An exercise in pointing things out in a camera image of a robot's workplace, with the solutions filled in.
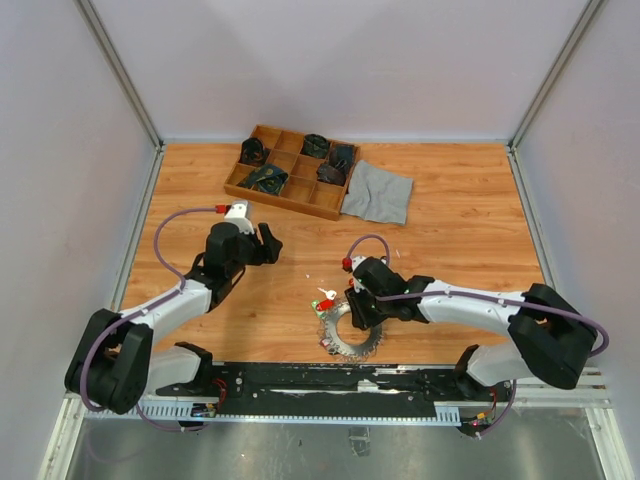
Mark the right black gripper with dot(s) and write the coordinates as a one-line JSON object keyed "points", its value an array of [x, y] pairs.
{"points": [[361, 318]]}

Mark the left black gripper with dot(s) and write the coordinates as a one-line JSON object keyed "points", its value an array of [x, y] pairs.
{"points": [[268, 251]]}

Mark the red key tag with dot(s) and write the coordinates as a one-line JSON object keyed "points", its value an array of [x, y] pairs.
{"points": [[330, 297]]}

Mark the green key tag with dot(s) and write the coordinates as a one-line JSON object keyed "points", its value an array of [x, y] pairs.
{"points": [[318, 307]]}

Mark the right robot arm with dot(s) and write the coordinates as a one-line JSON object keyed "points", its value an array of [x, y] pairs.
{"points": [[545, 337]]}

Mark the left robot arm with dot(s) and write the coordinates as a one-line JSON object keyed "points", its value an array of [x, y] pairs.
{"points": [[114, 365]]}

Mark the blue patterned tie front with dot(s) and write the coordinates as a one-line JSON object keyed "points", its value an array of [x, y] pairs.
{"points": [[268, 178]]}

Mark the wooden divided tray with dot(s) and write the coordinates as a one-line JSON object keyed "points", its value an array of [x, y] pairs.
{"points": [[302, 193]]}

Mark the rolled dark tie back left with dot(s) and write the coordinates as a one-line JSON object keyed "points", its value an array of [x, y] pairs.
{"points": [[253, 152]]}

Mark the rolled dark tie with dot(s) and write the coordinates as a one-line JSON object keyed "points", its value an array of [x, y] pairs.
{"points": [[341, 157], [253, 152]]}

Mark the rolled purple tie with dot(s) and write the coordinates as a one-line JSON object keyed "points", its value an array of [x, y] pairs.
{"points": [[330, 174]]}

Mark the rolled green tie back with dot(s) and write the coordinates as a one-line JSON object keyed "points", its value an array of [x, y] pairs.
{"points": [[316, 146]]}

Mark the grey folded cloth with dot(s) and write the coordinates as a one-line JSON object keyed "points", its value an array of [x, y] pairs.
{"points": [[377, 195]]}

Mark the rolled dark tie right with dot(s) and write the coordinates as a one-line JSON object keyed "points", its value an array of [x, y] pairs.
{"points": [[341, 157]]}

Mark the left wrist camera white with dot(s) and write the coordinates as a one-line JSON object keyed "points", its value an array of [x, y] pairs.
{"points": [[238, 215]]}

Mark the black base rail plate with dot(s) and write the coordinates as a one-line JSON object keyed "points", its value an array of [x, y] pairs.
{"points": [[361, 386]]}

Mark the slotted grey cable duct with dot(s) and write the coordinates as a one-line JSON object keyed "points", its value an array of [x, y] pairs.
{"points": [[298, 410]]}

